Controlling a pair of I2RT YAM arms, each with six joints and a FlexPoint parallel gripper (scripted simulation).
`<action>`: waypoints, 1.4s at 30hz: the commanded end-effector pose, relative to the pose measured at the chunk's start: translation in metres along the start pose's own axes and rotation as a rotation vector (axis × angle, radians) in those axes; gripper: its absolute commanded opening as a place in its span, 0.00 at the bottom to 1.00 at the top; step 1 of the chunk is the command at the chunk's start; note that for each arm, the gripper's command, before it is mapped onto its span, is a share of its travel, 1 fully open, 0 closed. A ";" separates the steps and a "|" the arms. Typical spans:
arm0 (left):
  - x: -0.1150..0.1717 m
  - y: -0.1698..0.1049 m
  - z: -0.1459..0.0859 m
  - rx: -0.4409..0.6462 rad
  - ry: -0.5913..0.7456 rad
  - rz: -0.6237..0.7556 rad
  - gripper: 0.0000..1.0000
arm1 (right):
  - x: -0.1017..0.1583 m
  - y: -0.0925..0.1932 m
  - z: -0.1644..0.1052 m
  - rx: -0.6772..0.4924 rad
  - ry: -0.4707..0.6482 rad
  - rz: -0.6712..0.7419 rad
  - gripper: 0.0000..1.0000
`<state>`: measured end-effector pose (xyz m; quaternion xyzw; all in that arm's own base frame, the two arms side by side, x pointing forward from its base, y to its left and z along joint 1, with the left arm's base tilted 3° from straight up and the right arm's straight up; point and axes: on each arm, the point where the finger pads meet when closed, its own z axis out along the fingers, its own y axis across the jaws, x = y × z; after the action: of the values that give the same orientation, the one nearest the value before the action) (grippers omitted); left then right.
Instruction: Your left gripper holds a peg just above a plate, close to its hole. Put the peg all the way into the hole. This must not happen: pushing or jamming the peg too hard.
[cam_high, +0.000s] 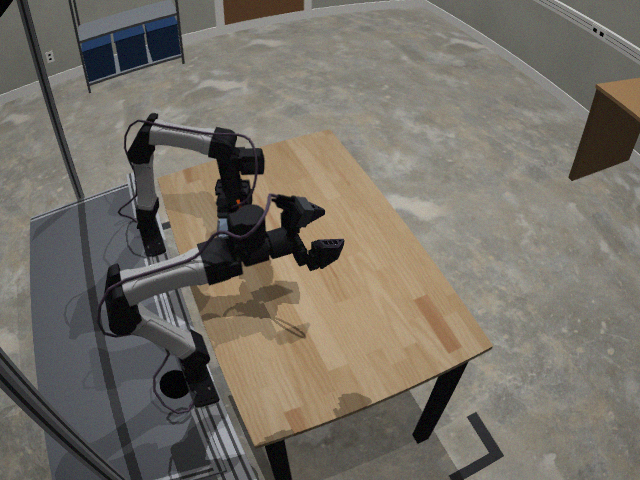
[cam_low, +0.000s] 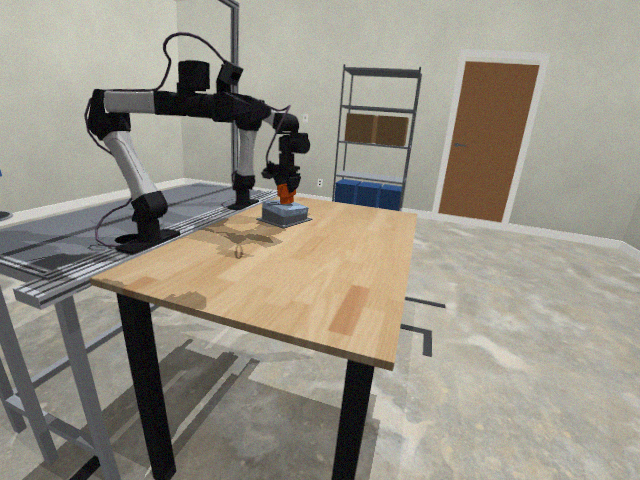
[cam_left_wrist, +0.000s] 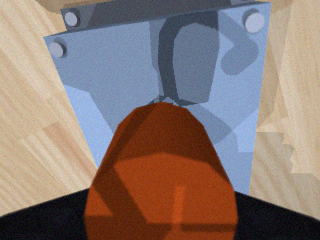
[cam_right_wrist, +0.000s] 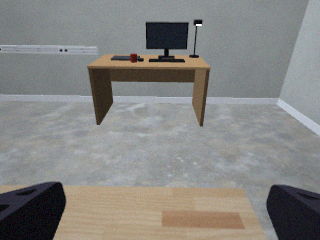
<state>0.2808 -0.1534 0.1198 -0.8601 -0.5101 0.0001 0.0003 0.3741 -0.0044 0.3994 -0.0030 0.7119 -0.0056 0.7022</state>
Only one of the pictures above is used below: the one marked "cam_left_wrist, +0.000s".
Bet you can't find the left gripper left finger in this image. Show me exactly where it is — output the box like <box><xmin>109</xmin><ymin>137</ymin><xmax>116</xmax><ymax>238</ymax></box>
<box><xmin>0</xmin><ymin>188</ymin><xmax>90</xmax><ymax>240</ymax></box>

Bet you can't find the light blue metal plate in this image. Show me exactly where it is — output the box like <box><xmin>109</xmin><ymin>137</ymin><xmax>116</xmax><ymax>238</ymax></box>
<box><xmin>43</xmin><ymin>1</ymin><xmax>272</xmax><ymax>195</ymax></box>

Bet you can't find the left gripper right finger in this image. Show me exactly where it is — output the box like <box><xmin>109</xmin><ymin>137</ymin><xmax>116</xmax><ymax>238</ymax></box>
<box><xmin>233</xmin><ymin>191</ymin><xmax>320</xmax><ymax>240</ymax></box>

